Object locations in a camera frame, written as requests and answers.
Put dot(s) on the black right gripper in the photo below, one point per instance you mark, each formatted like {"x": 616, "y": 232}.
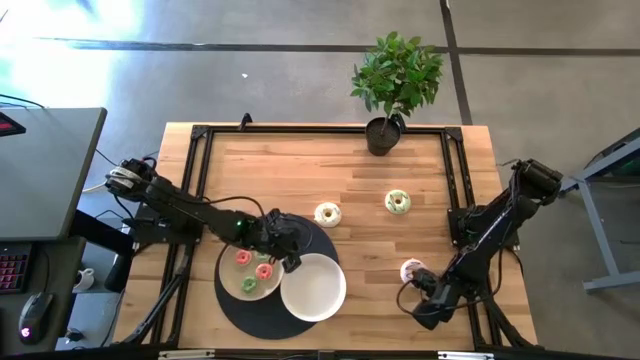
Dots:
{"x": 437, "y": 305}

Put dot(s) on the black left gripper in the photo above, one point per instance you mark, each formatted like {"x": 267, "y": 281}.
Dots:
{"x": 280, "y": 232}

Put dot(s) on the large pink iced donut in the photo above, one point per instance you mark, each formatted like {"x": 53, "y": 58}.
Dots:
{"x": 405, "y": 267}

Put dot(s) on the large white iced donut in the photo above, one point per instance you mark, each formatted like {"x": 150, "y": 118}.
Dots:
{"x": 320, "y": 215}

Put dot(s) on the large green iced donut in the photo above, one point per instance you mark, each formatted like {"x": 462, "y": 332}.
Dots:
{"x": 390, "y": 202}

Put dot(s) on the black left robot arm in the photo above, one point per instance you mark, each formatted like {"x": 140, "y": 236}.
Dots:
{"x": 190, "y": 212}

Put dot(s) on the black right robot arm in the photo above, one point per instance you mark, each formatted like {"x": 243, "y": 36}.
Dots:
{"x": 490, "y": 225}

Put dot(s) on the white round plate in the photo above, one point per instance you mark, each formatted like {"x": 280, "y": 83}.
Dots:
{"x": 312, "y": 287}

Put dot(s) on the small green donut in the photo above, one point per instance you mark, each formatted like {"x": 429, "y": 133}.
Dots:
{"x": 243, "y": 285}
{"x": 261, "y": 257}

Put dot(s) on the small pink donut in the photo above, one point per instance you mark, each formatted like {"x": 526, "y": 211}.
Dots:
{"x": 259, "y": 272}
{"x": 238, "y": 257}

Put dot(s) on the beige round plate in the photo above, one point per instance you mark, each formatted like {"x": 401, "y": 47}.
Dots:
{"x": 235, "y": 282}

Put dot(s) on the black round placemat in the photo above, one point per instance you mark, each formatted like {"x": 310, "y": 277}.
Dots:
{"x": 265, "y": 320}

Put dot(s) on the black desk support beam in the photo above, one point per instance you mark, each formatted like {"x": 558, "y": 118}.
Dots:
{"x": 100, "y": 235}

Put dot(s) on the potted green plant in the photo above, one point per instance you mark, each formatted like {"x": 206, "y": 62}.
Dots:
{"x": 395, "y": 75}

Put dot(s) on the white mug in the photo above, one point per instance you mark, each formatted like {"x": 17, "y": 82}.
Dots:
{"x": 84, "y": 281}

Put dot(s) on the small black adapter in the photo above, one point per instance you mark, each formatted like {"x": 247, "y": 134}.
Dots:
{"x": 75, "y": 334}

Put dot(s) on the black computer mouse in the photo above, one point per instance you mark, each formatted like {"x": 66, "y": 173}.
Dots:
{"x": 35, "y": 317}

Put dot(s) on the grey desk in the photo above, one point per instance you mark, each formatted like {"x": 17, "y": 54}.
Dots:
{"x": 45, "y": 170}

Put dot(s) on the black backlit keyboard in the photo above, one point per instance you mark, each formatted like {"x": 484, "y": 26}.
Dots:
{"x": 12, "y": 267}

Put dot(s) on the black device with red light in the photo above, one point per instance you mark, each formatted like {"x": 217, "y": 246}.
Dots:
{"x": 7, "y": 125}

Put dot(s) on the silver metal bracket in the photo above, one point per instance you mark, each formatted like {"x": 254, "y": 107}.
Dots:
{"x": 465, "y": 355}
{"x": 187, "y": 355}

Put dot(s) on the black aluminium table frame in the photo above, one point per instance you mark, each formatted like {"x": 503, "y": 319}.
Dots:
{"x": 320, "y": 129}

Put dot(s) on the black frame clamp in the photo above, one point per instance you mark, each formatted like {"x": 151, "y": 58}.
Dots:
{"x": 245, "y": 121}

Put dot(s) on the grey metal table frame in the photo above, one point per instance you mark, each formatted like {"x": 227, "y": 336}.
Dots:
{"x": 595, "y": 225}

